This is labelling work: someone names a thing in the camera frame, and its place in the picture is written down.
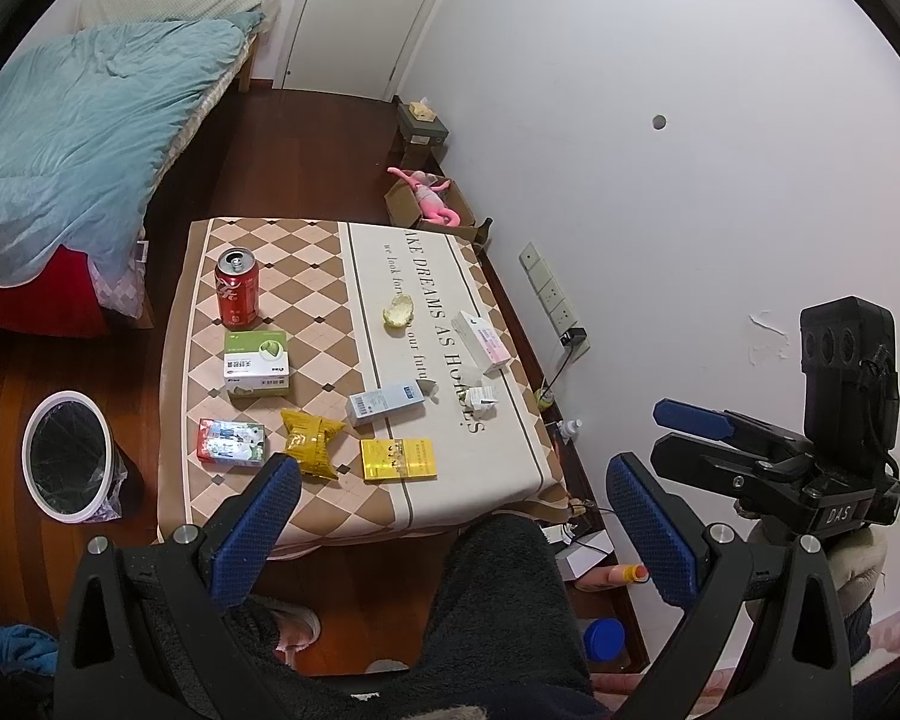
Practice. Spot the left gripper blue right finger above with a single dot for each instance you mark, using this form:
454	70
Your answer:
662	528

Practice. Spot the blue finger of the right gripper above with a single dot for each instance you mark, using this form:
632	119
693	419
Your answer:
693	420

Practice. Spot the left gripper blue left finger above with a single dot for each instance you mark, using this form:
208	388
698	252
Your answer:
245	528

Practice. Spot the yellow snack bag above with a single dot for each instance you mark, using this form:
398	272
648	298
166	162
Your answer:
307	441

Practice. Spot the yellow box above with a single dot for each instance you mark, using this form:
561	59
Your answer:
397	459

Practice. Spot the green white carton box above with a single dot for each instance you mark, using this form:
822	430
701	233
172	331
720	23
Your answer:
256	363

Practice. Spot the blue white long box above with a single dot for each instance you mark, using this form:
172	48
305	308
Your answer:
382	402

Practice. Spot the white printed carton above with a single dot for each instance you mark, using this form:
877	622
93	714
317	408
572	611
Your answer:
479	400

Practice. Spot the pink white box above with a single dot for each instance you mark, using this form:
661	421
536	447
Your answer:
481	340

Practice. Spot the red soda can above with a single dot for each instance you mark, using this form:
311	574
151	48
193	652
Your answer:
236	286

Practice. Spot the yellow citrus peel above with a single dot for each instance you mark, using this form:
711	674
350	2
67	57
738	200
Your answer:
399	314

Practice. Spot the white round trash bin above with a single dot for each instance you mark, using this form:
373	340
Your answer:
71	464

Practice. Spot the orange capped tube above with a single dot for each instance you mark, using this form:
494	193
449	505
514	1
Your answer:
602	578

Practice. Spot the grey slipper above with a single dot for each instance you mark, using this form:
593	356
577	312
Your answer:
299	628

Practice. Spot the red blue snack packet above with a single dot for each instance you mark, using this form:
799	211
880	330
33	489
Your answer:
231	443

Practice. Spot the blue round lid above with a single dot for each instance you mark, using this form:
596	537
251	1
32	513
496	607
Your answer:
603	639

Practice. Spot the white small bottle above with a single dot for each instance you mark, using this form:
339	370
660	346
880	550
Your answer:
569	428

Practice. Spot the black charger plug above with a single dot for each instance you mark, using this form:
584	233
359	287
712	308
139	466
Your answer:
573	337

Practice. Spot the green small cup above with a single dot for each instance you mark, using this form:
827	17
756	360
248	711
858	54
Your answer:
544	398

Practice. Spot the black fleece trouser leg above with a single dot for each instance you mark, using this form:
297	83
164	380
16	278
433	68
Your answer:
501	641

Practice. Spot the checkered printed tablecloth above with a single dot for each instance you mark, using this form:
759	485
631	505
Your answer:
325	284

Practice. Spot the blue cloth heap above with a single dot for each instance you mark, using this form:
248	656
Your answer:
25	649

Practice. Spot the dark glass bottle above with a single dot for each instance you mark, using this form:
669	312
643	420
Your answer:
482	234

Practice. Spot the checkered pink bed sheet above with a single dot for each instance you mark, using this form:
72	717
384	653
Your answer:
127	294

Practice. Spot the red bed sheet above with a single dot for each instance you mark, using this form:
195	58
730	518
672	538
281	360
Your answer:
60	302

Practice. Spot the pink plush toy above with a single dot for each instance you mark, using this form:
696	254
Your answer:
427	190

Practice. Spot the brown cardboard box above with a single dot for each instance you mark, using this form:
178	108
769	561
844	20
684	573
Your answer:
404	212

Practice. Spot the tissue box on stool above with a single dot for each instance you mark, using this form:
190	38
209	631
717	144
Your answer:
424	132

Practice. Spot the light blue duvet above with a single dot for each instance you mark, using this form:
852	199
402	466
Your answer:
87	121

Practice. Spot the white door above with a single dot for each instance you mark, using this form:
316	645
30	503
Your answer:
349	47

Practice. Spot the white wall power strip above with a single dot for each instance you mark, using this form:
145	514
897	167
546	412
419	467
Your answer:
551	296

